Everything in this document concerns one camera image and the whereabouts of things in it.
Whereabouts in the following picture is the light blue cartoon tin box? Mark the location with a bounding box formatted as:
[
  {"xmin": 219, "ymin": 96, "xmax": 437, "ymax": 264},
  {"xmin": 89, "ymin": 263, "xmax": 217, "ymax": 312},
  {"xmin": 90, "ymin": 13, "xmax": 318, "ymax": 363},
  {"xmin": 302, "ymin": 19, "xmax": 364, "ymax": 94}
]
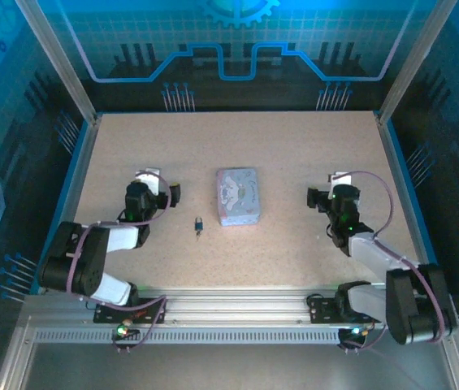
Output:
[{"xmin": 214, "ymin": 167, "xmax": 264, "ymax": 228}]

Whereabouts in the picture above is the black controller board with LEDs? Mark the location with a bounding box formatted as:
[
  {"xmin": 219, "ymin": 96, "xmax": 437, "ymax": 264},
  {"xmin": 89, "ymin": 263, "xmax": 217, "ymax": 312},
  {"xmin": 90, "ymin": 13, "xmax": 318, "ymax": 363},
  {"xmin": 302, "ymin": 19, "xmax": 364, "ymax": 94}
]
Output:
[
  {"xmin": 112, "ymin": 323, "xmax": 141, "ymax": 345},
  {"xmin": 337, "ymin": 324, "xmax": 371, "ymax": 347}
]

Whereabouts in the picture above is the aluminium table side rail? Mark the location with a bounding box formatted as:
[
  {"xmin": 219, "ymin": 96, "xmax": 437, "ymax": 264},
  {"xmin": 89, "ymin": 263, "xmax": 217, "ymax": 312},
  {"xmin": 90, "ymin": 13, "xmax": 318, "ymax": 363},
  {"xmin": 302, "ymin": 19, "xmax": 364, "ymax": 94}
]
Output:
[
  {"xmin": 35, "ymin": 113, "xmax": 104, "ymax": 296},
  {"xmin": 374, "ymin": 110, "xmax": 448, "ymax": 295}
]

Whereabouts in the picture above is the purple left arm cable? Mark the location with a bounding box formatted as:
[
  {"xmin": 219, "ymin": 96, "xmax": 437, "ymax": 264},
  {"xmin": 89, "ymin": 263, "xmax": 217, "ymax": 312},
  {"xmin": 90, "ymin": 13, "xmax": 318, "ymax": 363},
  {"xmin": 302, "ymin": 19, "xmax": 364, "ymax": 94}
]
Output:
[{"xmin": 66, "ymin": 171, "xmax": 173, "ymax": 355}]

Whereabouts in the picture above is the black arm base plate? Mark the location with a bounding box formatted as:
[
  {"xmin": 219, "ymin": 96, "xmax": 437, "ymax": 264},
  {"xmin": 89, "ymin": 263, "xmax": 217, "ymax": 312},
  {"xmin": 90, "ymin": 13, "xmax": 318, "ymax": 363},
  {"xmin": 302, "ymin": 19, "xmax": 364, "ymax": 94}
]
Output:
[
  {"xmin": 306, "ymin": 294, "xmax": 387, "ymax": 325},
  {"xmin": 92, "ymin": 296, "xmax": 168, "ymax": 325}
]

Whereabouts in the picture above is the aluminium mounting rail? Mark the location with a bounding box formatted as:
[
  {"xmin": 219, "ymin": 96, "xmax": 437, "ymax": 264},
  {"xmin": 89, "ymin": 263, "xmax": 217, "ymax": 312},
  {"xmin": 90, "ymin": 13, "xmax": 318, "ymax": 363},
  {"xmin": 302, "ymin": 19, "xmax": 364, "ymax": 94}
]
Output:
[{"xmin": 20, "ymin": 287, "xmax": 457, "ymax": 327}]

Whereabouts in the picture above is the slotted grey cable duct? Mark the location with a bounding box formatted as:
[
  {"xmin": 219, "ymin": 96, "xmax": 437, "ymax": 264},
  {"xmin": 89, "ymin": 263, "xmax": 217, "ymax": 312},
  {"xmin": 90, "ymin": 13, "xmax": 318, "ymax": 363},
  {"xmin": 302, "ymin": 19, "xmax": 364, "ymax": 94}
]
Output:
[{"xmin": 32, "ymin": 327, "xmax": 344, "ymax": 345}]

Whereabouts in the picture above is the aluminium frame post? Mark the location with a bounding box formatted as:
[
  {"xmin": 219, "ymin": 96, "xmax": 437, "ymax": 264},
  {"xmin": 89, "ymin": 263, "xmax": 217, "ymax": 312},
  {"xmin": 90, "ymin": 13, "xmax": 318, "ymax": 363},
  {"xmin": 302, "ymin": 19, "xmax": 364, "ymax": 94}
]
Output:
[
  {"xmin": 14, "ymin": 0, "xmax": 101, "ymax": 124},
  {"xmin": 376, "ymin": 0, "xmax": 458, "ymax": 125}
]

